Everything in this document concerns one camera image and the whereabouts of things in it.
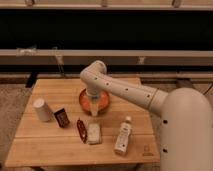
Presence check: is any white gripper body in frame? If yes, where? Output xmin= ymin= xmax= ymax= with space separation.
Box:
xmin=89 ymin=96 xmax=100 ymax=117

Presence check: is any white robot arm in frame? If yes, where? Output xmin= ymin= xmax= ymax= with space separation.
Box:
xmin=80 ymin=60 xmax=213 ymax=171

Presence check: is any dark brown eraser block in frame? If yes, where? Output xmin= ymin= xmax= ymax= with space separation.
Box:
xmin=54 ymin=108 xmax=70 ymax=128

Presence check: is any orange bowl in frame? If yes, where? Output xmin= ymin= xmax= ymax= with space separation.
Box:
xmin=79 ymin=89 xmax=110 ymax=114

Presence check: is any red brown oval object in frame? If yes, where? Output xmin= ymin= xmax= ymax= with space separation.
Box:
xmin=77 ymin=119 xmax=87 ymax=143

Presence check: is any wooden table board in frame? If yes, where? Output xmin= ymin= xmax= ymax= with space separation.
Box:
xmin=6 ymin=79 xmax=159 ymax=167

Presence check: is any white plastic bottle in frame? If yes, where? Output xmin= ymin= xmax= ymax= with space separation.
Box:
xmin=114 ymin=116 xmax=132 ymax=155

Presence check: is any grey metal rail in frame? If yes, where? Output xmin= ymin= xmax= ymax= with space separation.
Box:
xmin=0 ymin=49 xmax=213 ymax=67

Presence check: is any black cable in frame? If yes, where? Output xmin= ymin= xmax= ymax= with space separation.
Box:
xmin=203 ymin=81 xmax=213 ymax=97

